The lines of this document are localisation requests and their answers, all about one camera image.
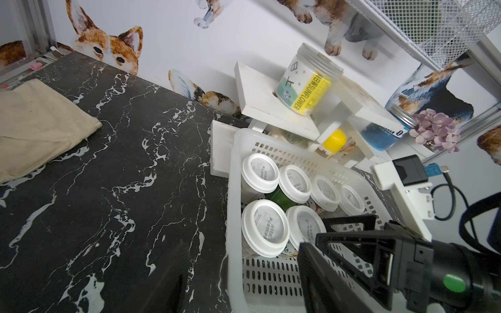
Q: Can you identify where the small green plant pot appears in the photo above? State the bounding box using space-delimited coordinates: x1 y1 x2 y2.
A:
268 127 311 149

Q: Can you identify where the beige work glove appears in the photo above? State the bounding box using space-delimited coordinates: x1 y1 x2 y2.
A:
1 79 102 183

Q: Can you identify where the yogurt cup back row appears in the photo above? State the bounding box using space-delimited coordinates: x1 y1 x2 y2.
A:
279 206 326 259
311 175 341 214
241 153 279 204

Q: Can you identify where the blue white small jar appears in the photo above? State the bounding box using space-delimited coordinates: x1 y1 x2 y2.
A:
361 104 418 151

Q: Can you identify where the yellow sunflower seed can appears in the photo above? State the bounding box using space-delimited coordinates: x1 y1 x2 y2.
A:
274 43 344 116

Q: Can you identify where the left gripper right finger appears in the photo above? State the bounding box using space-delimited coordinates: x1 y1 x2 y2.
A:
297 243 371 312

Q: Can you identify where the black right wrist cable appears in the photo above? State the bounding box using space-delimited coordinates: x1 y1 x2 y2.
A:
430 171 470 222

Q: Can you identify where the white wooden tiered shelf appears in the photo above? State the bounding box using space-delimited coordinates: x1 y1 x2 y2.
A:
235 63 402 168

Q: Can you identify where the white wire wall basket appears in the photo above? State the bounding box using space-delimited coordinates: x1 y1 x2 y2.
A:
349 0 500 71

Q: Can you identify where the yogurt cup front row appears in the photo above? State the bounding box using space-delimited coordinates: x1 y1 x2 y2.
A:
334 184 365 216
241 199 290 259
265 164 312 211

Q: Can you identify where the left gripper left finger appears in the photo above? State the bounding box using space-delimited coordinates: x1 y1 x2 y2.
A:
129 241 190 312

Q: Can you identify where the yogurt cup row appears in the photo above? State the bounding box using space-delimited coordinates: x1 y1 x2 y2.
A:
311 175 341 214
241 153 279 204
279 206 326 259
334 184 365 216
265 164 312 211
241 199 290 259

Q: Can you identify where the pink flower pot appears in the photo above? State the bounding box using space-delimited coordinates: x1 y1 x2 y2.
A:
387 109 461 160

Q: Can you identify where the white plastic perforated basket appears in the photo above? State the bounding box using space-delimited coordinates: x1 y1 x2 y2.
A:
226 129 399 312

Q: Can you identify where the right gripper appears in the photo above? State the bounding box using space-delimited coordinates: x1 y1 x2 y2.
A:
315 214 500 312

